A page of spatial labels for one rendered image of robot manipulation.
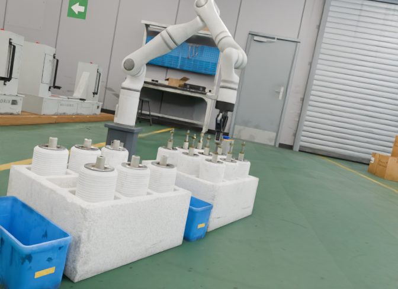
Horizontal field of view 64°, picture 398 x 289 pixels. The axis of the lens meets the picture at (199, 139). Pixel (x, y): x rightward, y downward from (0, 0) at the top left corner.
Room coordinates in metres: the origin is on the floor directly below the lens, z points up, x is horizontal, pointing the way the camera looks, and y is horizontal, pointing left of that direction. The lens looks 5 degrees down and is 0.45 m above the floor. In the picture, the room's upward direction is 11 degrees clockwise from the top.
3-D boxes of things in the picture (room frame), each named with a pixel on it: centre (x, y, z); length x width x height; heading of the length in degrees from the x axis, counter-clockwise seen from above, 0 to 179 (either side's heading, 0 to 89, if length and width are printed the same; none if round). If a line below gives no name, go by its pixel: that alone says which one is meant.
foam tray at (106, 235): (0.96, 0.26, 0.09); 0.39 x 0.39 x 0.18; 54
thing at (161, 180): (0.99, 0.10, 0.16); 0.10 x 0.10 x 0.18
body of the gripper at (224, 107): (1.26, -0.08, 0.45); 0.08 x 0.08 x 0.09
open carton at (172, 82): (6.15, 0.62, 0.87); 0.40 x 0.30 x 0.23; 71
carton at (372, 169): (4.62, -2.71, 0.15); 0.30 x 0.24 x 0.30; 84
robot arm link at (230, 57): (1.26, -0.07, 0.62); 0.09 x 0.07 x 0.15; 132
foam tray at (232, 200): (1.43, -0.04, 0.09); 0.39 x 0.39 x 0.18; 57
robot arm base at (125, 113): (1.53, 0.36, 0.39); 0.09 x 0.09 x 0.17; 85
